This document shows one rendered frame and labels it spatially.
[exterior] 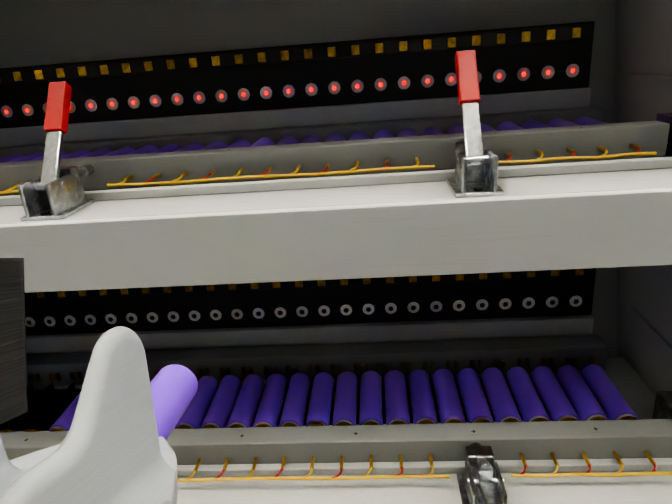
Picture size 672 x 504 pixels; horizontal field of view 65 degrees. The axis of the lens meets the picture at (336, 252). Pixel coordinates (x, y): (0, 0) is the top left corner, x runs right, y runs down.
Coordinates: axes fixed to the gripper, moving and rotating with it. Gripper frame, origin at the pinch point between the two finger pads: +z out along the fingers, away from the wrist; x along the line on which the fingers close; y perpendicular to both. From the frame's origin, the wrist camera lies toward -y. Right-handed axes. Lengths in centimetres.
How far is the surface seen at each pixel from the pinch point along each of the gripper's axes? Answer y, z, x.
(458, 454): -7.1, 21.1, -14.0
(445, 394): -4.3, 26.2, -13.8
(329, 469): -8.1, 20.8, -5.1
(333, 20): 28.4, 32.9, -5.3
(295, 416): -5.4, 24.2, -2.2
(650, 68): 20.9, 27.4, -30.5
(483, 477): -7.1, 17.3, -14.9
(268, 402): -4.8, 25.8, 0.2
